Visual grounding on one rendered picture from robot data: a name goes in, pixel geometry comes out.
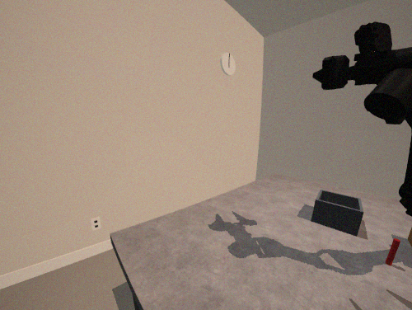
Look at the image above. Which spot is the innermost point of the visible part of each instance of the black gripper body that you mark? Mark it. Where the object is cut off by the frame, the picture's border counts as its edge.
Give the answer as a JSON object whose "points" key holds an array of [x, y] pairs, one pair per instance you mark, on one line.
{"points": [[335, 70]]}

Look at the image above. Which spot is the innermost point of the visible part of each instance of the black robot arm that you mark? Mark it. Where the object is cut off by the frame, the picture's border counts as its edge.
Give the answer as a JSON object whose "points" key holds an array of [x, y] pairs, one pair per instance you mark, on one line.
{"points": [[391, 100]]}

